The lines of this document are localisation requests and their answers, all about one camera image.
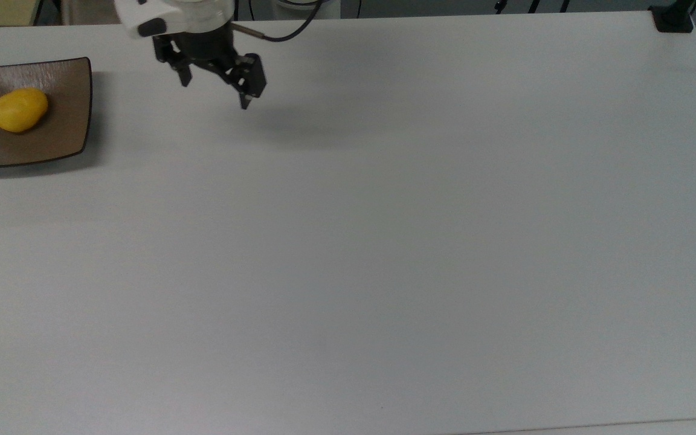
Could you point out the black tripod legs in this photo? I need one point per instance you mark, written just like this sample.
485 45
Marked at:
499 6

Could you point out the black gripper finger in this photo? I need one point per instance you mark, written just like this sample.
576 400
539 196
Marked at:
251 78
185 74

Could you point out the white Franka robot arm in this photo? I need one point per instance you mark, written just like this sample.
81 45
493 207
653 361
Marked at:
142 15

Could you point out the yellow potato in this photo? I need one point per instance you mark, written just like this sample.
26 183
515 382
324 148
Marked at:
19 110

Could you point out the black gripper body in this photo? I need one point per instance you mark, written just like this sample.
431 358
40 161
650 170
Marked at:
203 48

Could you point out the black table clamp mount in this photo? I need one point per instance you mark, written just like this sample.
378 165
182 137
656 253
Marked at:
673 21

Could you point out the brown square ceramic plate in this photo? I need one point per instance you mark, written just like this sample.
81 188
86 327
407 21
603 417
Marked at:
67 124

